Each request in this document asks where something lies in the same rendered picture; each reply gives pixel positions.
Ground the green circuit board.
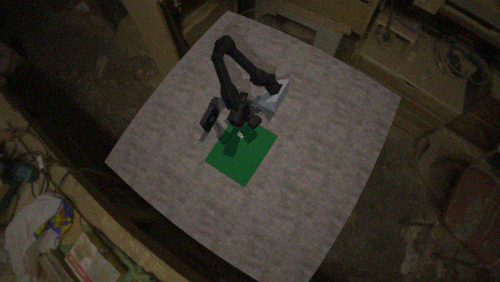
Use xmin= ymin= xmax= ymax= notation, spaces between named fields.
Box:
xmin=205 ymin=123 xmax=278 ymax=187

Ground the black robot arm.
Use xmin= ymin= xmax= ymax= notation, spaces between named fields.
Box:
xmin=211 ymin=35 xmax=283 ymax=127

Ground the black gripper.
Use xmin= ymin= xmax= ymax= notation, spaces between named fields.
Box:
xmin=244 ymin=105 xmax=262 ymax=129

